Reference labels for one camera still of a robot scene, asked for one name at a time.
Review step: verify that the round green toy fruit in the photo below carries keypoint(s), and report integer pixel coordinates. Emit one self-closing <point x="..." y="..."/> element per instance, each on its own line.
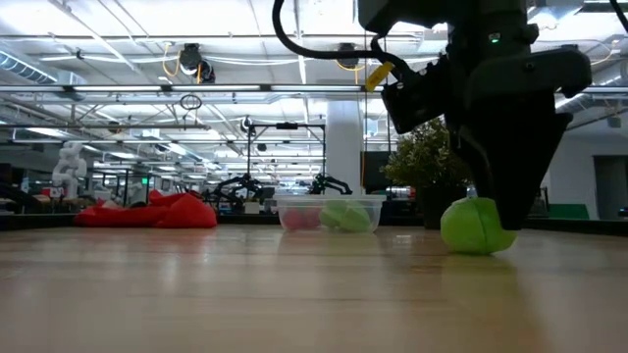
<point x="466" y="228"/>

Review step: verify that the pink toy peach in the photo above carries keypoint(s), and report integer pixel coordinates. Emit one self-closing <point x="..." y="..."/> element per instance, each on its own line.
<point x="299" y="219"/>

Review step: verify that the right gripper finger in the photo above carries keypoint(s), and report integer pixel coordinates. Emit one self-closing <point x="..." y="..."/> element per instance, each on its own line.
<point x="520" y="166"/>
<point x="472" y="157"/>

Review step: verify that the potted green plant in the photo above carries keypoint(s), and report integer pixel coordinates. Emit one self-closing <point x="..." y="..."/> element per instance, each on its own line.
<point x="422" y="162"/>

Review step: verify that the white robot statue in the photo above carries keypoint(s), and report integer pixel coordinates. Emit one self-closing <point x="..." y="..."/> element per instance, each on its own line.
<point x="68" y="169"/>

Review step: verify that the crumpled red cloth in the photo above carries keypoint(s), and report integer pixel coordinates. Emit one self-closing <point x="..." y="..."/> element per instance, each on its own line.
<point x="176" y="216"/>

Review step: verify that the black background robot arm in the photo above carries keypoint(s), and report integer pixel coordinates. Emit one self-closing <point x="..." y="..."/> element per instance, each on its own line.
<point x="329" y="184"/>
<point x="240" y="185"/>

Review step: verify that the green toy starfruit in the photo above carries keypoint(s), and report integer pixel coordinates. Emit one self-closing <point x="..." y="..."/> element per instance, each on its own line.
<point x="346" y="218"/>

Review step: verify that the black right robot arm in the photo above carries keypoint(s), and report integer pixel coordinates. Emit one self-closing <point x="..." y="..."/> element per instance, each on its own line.
<point x="441" y="12"/>

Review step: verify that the clear plastic tupperware container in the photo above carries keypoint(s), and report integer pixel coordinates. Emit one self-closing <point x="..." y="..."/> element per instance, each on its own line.
<point x="333" y="198"/>

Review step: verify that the black metal table frame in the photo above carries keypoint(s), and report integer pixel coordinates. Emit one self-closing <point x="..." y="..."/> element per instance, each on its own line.
<point x="564" y="224"/>

